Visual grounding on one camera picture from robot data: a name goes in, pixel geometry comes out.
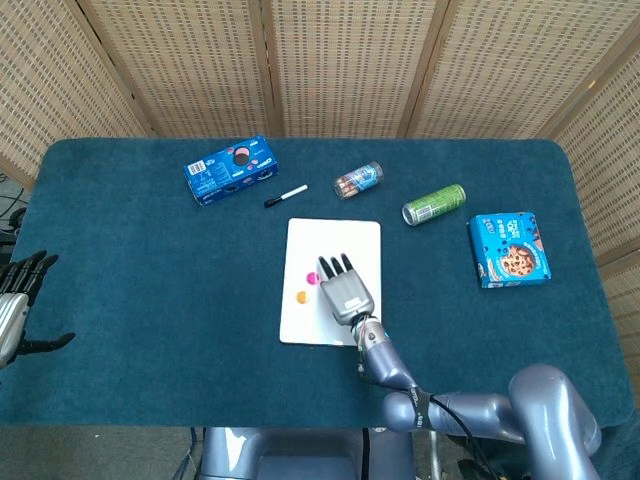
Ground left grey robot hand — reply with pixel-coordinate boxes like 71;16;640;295
0;249;76;369

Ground white marker black cap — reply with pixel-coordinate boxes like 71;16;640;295
263;184;310;209

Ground clear jar of biscuit sticks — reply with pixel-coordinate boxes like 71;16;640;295
333;160;385;201

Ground woven bamboo folding screen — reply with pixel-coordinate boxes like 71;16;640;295
0;0;640;431

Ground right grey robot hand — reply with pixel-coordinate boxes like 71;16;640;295
317;252;378;327

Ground grey metal frame leg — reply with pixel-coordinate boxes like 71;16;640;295
427;429;444;480

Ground black printed arm strap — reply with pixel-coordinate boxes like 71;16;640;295
407;387;436;431

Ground blue chocolate chip cookie box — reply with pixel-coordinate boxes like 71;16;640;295
466;211;553;290

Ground dark teal tablecloth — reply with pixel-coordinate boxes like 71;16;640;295
0;137;636;429

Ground black floor equipment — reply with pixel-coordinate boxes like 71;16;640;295
0;172;29;249

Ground green drink can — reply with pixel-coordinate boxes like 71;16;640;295
401;183;468;227

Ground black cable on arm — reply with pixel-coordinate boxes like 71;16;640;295
357;344;504;480

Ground blue-grey robot torso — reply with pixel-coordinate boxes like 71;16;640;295
199;427;416;480

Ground white board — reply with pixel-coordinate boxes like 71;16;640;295
278;217;383;348

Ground blue Oreo box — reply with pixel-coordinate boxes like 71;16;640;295
183;134;280;207

